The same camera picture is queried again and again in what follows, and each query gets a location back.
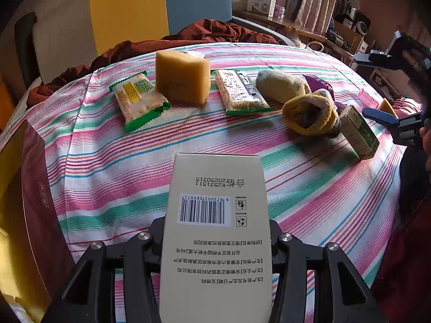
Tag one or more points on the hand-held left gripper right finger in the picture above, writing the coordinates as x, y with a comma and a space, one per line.
274, 242

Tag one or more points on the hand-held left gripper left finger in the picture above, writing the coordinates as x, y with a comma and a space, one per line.
155, 239

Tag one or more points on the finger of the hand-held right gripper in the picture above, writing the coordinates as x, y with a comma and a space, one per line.
363, 58
380, 116

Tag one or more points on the green beige small carton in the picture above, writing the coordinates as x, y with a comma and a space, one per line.
357, 134

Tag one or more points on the beige carton with barcode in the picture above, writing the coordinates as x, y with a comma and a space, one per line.
215, 208

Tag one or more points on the maroon gift box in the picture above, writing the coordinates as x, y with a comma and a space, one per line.
37, 191

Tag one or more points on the green yellow cracker packet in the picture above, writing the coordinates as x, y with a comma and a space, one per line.
138, 101

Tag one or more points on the large yellow sponge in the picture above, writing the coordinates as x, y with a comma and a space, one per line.
181, 77

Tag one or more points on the orange soap bar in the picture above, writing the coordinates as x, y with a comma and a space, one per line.
387, 106

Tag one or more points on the pink comb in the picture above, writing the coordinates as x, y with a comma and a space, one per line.
367, 96

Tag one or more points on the brown cardboard box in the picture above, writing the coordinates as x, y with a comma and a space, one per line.
346, 33

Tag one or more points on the black round speaker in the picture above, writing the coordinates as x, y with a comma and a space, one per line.
362, 23

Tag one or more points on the purple snack packet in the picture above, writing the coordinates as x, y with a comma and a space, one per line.
320, 82

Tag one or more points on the pink curtain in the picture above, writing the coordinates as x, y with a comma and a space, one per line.
320, 0

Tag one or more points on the wooden desk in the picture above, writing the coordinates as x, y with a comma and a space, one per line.
289, 28

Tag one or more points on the beige rolled sock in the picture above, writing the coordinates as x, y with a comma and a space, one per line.
279, 85

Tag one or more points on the striped bed sheet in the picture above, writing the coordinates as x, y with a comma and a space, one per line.
101, 161

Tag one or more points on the small purple box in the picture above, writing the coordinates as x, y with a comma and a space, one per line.
280, 11

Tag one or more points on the white appliance box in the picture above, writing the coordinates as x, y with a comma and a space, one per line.
262, 3

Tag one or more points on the person's dark red clothing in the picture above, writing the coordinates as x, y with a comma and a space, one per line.
407, 242

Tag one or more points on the cracker packet with silver label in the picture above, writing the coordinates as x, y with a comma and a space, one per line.
237, 91

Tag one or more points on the rust brown quilt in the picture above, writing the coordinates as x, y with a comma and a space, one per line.
215, 32

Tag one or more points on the white headboard panel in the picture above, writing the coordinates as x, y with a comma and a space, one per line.
64, 40

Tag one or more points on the yellow headboard panel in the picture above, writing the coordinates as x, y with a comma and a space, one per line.
128, 13

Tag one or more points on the grey bed frame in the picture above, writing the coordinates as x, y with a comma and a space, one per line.
262, 28

